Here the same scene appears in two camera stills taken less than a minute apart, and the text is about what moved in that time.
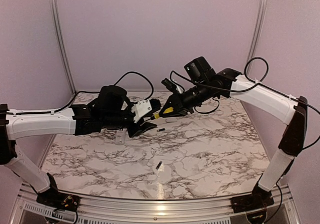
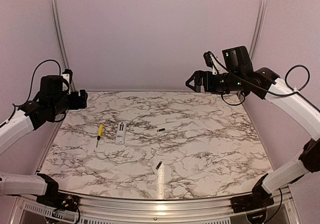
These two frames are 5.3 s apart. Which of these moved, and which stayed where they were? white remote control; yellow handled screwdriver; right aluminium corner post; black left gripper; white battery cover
Moved: black left gripper; yellow handled screwdriver
Stayed: white battery cover; white remote control; right aluminium corner post
